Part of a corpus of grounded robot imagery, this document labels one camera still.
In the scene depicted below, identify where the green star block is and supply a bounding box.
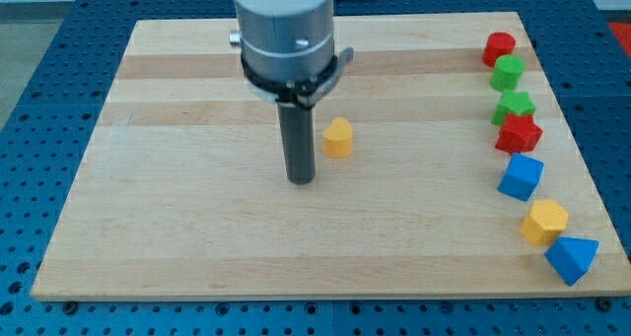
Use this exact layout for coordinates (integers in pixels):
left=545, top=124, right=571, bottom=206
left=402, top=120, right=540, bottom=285
left=490, top=91, right=536, bottom=126

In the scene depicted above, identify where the blue cube block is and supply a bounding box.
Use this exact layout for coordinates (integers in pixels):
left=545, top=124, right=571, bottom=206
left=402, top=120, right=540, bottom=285
left=497, top=153, right=544, bottom=202

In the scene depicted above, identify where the red cylinder block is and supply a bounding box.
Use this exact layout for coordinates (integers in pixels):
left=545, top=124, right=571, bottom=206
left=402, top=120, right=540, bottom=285
left=482, top=32, right=517, bottom=67

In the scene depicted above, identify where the black clamp ring mount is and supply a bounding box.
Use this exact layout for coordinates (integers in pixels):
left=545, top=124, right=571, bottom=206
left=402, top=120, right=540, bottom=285
left=241, top=47, right=354, bottom=108

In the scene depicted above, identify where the wooden board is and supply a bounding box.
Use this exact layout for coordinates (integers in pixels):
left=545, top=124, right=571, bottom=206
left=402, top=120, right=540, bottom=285
left=31, top=12, right=630, bottom=302

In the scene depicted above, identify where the blue triangle block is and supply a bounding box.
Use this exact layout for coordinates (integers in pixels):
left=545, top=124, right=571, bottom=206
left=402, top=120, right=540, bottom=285
left=544, top=236, right=599, bottom=286

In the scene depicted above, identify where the yellow hexagon block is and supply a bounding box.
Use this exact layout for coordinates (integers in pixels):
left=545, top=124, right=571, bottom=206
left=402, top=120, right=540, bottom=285
left=520, top=199, right=569, bottom=246

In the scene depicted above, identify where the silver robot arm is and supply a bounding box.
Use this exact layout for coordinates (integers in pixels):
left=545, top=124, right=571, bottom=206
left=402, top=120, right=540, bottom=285
left=229, top=0, right=354, bottom=185

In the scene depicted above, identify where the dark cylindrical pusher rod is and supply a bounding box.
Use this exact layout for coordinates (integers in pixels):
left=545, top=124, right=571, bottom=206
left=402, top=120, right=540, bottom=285
left=278, top=106, right=316, bottom=185

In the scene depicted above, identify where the yellow heart block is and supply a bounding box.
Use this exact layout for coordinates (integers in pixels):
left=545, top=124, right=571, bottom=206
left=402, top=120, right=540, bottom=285
left=322, top=117, right=353, bottom=159

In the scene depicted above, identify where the red star block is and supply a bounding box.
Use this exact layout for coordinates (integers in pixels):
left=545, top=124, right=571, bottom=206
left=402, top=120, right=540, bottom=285
left=495, top=113, right=543, bottom=155

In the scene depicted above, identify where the green cylinder block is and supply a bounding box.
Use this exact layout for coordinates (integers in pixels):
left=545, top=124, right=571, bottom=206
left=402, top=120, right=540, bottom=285
left=489, top=54, right=526, bottom=92

